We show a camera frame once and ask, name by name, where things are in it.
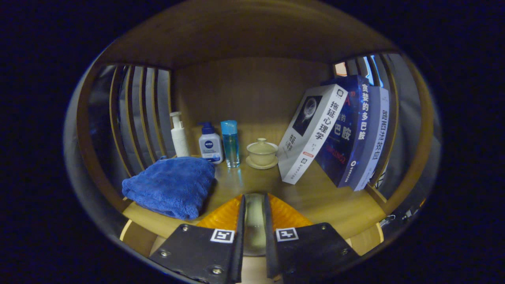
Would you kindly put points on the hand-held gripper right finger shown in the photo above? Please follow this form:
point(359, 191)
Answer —
point(311, 252)

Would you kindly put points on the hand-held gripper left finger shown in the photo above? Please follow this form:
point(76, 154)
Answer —
point(197, 252)

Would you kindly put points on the cream scrubbing brush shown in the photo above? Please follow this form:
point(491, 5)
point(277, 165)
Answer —
point(255, 228)

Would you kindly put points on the wooden countertop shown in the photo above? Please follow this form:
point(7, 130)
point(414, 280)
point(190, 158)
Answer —
point(315, 205)

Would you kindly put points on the wooden cabinet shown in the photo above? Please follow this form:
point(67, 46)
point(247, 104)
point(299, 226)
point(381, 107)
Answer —
point(244, 90)

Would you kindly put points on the blue folded towel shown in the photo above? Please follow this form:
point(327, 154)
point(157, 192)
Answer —
point(169, 185)

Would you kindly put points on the white bottle with blue cap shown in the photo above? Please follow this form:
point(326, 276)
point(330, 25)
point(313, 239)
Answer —
point(210, 146)

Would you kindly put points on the beige lidded teacup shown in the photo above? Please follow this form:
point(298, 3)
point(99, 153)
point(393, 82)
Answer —
point(262, 154)

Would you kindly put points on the clear blue bottle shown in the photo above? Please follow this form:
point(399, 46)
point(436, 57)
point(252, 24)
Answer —
point(230, 146)

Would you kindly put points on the dark blue book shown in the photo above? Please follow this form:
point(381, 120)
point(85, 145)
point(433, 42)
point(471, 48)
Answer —
point(347, 146)

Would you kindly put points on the white pump bottle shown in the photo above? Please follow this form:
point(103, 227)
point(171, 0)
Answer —
point(180, 140)

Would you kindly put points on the white book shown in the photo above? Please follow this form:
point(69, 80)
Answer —
point(311, 134)

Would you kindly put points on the pale blue book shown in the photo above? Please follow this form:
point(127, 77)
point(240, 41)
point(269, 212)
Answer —
point(375, 138)

